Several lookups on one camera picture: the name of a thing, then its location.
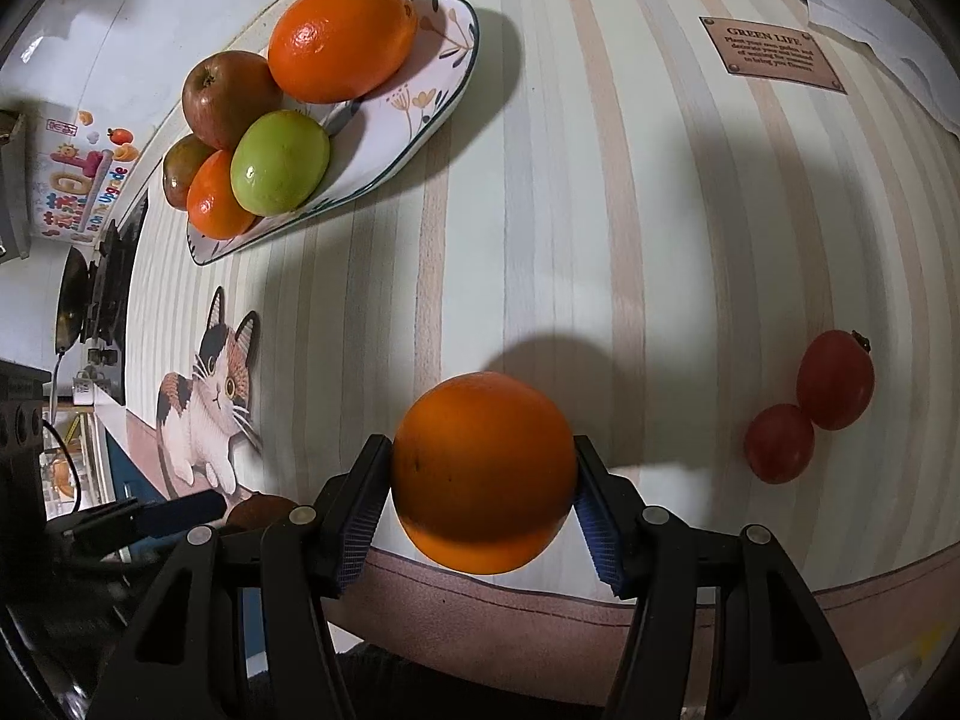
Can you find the gas stove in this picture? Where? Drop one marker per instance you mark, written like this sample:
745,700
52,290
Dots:
112,292

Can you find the striped cat-print tablecloth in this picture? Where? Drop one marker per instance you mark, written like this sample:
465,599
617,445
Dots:
600,240

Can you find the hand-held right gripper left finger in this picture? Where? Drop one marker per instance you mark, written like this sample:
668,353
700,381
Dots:
358,532

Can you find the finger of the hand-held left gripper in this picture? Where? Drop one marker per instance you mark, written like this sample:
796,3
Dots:
184,508

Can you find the cherry tomato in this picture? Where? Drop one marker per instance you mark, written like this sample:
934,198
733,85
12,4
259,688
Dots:
835,380
780,444

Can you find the white folded cloth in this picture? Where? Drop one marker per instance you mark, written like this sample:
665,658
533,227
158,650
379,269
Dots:
877,22

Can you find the brown label patch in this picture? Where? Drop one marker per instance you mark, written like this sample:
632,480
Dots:
772,54

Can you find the colourful wall sticker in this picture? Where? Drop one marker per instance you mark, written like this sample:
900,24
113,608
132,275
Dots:
75,180

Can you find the large orange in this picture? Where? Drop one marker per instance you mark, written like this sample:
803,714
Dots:
341,41

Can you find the floral ceramic plate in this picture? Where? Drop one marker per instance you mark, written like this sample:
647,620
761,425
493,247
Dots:
420,82

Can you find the small orange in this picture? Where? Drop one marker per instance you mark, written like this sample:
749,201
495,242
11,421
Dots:
484,472
217,202

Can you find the dark red round fruit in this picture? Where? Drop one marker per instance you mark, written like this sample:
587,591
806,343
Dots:
259,514

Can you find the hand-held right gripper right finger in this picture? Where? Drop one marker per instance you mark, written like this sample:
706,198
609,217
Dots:
598,532

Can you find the black frying pan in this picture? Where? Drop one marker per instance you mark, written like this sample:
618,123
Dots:
71,300

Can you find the green apple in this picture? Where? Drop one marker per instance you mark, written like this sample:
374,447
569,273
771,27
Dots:
279,163

